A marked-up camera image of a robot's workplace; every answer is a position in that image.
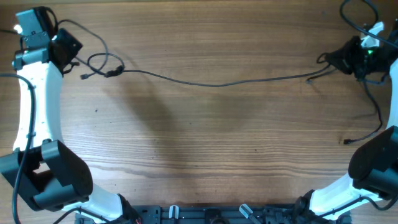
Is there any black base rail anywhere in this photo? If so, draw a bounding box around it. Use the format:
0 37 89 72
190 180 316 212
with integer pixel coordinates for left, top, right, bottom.
74 202 352 224

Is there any thin black USB cable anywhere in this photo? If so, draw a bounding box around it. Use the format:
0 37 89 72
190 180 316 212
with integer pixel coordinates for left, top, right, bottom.
57 18 340 88

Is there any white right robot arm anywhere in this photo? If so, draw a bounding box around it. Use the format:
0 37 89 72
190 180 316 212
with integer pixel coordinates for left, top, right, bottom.
290 21 397 223

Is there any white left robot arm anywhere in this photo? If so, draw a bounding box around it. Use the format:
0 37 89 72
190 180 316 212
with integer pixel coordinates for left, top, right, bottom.
1 6 142 223

